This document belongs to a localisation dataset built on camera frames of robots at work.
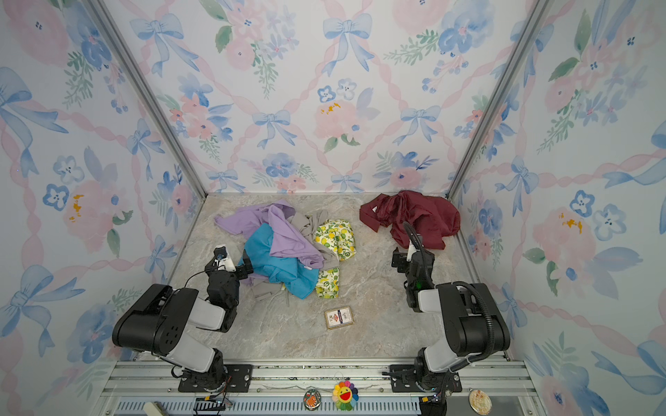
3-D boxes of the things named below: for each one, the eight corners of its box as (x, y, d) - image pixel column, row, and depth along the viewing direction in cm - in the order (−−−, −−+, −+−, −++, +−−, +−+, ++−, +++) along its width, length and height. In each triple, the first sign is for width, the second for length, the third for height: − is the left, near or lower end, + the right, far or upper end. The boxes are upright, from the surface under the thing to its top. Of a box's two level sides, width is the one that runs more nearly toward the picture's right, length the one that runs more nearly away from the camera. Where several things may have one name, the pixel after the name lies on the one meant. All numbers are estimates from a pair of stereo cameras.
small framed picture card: (327, 329, 85) (327, 327, 83) (324, 313, 88) (324, 311, 86) (354, 323, 86) (354, 321, 84) (350, 307, 89) (350, 305, 88)
